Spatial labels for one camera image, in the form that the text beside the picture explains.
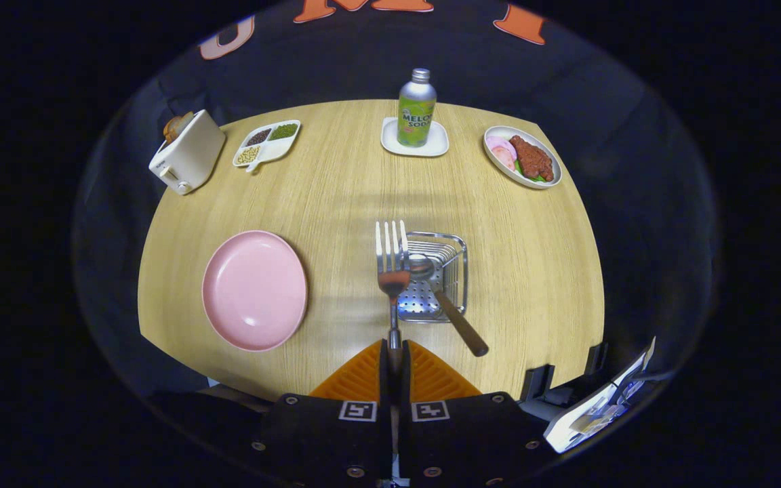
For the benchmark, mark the green lettuce leaf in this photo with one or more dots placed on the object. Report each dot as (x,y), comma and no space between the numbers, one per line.
(538,178)

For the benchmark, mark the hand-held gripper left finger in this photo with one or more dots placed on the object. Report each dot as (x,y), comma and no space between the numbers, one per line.
(384,407)

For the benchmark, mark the brown meat cutlet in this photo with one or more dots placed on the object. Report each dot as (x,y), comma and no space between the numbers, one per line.
(533,159)

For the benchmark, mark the toast slice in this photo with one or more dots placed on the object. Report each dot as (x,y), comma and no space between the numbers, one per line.
(175,125)

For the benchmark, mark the cream toaster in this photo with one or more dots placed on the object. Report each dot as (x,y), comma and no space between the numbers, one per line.
(190,159)

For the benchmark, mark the white divided bean dish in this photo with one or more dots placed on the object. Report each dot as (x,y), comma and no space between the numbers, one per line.
(270,150)

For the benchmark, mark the pink round plate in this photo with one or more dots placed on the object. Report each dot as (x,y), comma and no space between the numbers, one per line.
(255,291)

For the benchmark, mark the white oval food plate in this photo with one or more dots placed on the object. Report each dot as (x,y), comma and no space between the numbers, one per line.
(502,171)

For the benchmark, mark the white square saucer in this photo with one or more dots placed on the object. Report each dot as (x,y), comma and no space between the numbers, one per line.
(390,144)

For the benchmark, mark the perforated metal basket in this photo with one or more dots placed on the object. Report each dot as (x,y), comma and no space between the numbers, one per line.
(424,305)

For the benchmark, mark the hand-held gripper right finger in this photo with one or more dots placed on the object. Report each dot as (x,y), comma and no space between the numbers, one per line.
(405,407)

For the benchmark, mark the black stand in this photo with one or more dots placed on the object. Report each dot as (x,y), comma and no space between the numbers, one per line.
(538,383)

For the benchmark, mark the pink ham slice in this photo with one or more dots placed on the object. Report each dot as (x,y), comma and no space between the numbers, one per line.
(503,158)
(499,142)

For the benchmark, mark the green soda bottle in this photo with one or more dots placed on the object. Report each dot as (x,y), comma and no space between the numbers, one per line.
(416,115)

